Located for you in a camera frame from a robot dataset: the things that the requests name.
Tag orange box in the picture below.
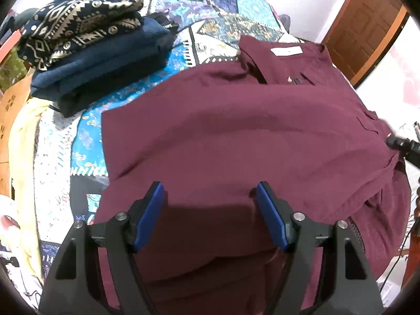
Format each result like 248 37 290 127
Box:
0 29 22 64

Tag dark folded garment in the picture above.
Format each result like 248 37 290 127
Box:
57 34 178 119

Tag patchwork printed blanket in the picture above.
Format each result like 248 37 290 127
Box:
33 0 306 302

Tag blue folded garment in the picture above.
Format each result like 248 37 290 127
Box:
31 18 171 101

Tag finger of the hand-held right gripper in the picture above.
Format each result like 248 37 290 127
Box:
386 134 420 162

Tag pale yellow cloth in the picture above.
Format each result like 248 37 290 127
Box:
8 98 53 283

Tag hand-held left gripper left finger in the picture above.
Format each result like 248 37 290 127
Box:
39 181 165 315

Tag green patterned cloth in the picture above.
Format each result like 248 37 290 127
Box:
0 48 30 92

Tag maroon shirt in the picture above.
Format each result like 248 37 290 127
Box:
93 34 412 315

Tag navy gold patterned folded cloth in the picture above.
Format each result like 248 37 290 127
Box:
16 0 145 71

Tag grey teal cloth bundle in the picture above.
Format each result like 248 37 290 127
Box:
0 7 37 36

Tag wooden door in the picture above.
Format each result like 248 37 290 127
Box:
322 0 411 87

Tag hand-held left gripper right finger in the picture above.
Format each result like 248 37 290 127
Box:
256 181 385 315

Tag carved wooden post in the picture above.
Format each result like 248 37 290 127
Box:
406 177 420 271

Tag black cable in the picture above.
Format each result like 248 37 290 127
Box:
381 236 411 291

